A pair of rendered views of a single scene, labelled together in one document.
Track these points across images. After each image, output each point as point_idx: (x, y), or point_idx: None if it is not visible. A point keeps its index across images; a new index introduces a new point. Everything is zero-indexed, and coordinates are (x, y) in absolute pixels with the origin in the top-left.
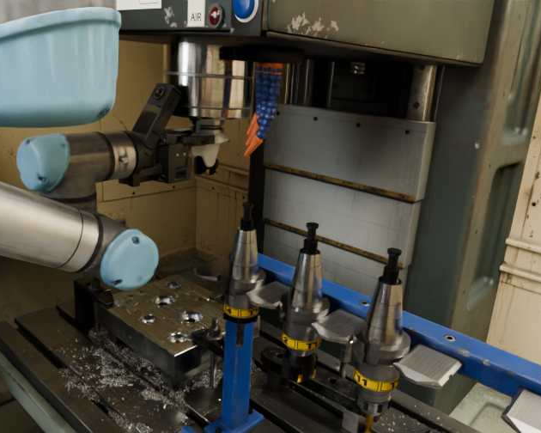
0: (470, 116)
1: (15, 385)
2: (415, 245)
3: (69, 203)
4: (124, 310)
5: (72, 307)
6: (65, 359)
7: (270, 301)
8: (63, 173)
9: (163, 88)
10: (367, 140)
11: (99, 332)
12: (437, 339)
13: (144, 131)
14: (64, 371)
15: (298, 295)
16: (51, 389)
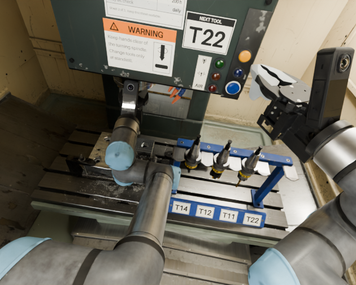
0: None
1: (74, 212)
2: None
3: (132, 165)
4: (103, 163)
5: (59, 166)
6: (89, 193)
7: (211, 163)
8: (133, 159)
9: (133, 85)
10: None
11: (87, 172)
12: (261, 158)
13: (131, 109)
14: (93, 197)
15: (224, 161)
16: (99, 208)
